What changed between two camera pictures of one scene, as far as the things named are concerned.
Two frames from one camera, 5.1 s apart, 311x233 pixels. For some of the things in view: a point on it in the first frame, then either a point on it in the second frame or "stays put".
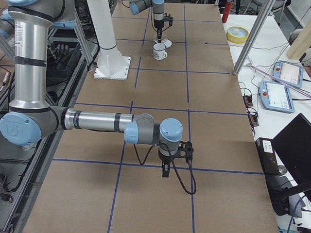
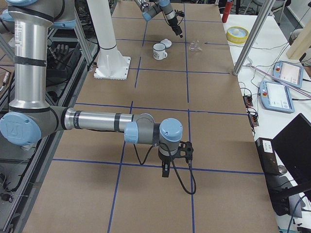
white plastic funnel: (167, 43) stays put
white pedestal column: (111, 64) stays put
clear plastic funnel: (163, 37) → (194, 45)
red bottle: (227, 10) stays put
